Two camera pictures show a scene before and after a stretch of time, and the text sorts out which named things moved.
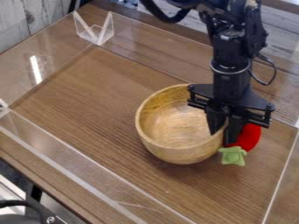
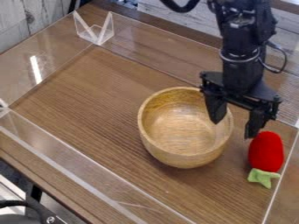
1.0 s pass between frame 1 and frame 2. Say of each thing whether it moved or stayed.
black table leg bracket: stayed
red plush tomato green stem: moved
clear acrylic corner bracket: stayed
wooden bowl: stayed
